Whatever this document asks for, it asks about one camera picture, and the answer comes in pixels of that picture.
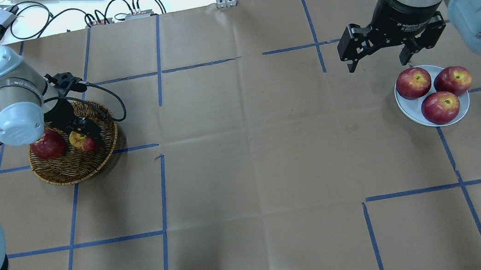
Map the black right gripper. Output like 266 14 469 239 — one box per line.
337 0 446 73

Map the red apple on plate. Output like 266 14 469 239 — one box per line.
433 66 473 97
421 91 461 125
395 67 432 100

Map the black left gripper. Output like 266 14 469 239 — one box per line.
43 99 103 146

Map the dark red apple in basket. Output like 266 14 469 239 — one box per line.
29 128 67 160

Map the wicker basket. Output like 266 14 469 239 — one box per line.
28 100 119 186

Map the black braided cable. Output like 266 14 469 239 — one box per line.
48 76 129 131

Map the red yellow apple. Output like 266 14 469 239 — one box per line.
69 131 99 153

